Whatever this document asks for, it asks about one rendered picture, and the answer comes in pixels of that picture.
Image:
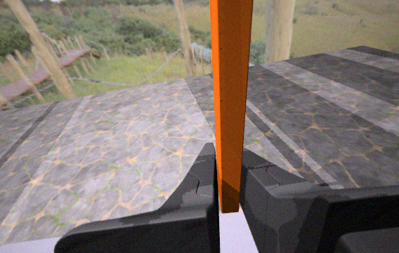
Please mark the orange bar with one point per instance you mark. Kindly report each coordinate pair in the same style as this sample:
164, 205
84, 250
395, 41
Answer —
230, 45

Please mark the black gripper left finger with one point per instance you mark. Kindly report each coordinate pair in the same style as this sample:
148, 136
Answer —
188, 222

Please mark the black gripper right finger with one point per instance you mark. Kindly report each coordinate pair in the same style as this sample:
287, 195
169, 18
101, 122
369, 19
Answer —
288, 214

